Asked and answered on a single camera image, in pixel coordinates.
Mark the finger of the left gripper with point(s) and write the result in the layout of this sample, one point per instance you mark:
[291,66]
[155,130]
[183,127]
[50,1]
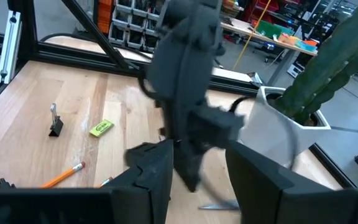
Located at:
[186,168]
[213,127]

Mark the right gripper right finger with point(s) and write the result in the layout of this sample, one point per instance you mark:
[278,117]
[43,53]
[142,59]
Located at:
[253,186]

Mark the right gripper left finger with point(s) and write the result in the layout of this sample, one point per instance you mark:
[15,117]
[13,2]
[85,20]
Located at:
[157,168]

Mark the orange pencil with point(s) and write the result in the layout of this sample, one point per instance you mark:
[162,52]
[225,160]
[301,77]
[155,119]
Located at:
[64,175]
[107,181]

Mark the green eraser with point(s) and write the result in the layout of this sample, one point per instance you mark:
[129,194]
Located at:
[101,128]

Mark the black binder clip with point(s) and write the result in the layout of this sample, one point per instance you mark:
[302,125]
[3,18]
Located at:
[56,127]

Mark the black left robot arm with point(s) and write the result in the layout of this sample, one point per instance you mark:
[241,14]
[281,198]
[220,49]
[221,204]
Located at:
[191,18]

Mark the white hexagonal plant pot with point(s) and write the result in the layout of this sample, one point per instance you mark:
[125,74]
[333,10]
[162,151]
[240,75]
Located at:
[259,130]

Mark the grey storage bin rack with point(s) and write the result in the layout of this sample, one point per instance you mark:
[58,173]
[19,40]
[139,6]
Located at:
[135,31]

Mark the wooden workbench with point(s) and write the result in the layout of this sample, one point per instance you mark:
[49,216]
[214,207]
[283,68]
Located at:
[244,28]

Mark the orange stacked bins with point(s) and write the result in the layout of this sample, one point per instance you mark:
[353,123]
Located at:
[106,15]

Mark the green plastic board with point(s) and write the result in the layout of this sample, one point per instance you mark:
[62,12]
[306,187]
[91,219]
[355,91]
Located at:
[272,29]

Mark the white machine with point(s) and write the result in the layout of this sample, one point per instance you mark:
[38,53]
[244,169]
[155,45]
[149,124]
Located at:
[297,67]

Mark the green cactus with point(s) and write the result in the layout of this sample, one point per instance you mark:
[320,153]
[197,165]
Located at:
[331,62]

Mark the silver aluminium bar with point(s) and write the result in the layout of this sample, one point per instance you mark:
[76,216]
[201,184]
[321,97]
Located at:
[9,46]

